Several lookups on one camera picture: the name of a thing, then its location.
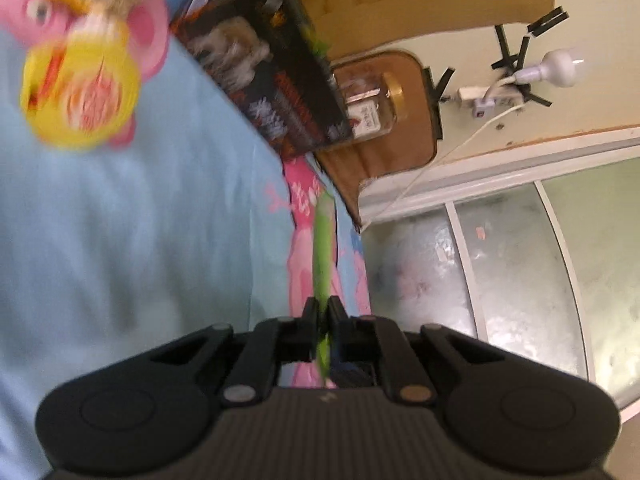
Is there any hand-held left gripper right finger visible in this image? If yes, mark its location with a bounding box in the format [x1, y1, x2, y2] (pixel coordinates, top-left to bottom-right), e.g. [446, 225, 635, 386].
[327, 297, 506, 406]

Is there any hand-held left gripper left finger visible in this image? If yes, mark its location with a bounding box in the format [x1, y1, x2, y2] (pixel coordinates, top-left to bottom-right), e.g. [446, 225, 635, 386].
[147, 300, 323, 407]

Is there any light green pouch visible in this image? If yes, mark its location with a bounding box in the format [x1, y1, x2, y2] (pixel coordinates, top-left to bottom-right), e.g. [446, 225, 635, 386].
[311, 194, 337, 390]

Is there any black printed box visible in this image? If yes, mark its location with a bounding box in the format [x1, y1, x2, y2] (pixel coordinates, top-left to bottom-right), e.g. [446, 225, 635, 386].
[170, 0, 357, 162]

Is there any green pickle snack packet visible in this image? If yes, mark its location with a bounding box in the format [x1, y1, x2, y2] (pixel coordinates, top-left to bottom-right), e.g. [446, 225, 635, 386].
[307, 25, 331, 61]

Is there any white cup with yellow lid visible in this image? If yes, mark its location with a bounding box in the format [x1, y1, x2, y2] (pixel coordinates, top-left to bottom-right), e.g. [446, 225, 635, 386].
[19, 12, 143, 153]

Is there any brown seat cushion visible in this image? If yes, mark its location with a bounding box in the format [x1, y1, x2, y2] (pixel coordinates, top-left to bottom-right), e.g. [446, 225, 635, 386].
[312, 50, 445, 231]

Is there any frosted glass sliding door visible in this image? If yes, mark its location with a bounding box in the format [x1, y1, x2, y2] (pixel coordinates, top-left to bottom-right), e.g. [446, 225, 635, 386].
[357, 127, 640, 413]

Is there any pig printed blue blanket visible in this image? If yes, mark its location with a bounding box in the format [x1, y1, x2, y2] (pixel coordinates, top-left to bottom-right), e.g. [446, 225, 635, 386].
[0, 0, 371, 480]

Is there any pecan jar with gold lid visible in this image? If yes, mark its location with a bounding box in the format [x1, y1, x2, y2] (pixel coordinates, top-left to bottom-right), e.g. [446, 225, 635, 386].
[331, 72, 405, 141]

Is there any long black tape strip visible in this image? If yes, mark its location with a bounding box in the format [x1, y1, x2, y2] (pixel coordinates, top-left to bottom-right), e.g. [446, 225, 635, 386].
[422, 66, 446, 141]

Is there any diagonal black tape strip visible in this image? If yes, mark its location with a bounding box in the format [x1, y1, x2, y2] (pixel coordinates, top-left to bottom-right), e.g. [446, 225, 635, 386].
[429, 66, 457, 100]

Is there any short black tape strip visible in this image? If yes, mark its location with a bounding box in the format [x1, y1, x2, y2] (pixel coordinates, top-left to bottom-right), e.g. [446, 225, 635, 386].
[517, 6, 571, 68]
[517, 91, 553, 109]
[492, 24, 521, 71]

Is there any white light bulb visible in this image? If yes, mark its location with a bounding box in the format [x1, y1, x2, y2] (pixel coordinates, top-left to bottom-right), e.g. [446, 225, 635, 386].
[510, 47, 587, 88]

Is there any wooden board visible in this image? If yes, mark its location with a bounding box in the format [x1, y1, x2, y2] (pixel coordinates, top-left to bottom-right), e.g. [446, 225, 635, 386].
[205, 0, 561, 61]

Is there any white cable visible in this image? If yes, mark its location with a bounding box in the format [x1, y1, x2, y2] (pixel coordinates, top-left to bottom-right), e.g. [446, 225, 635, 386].
[359, 102, 526, 226]

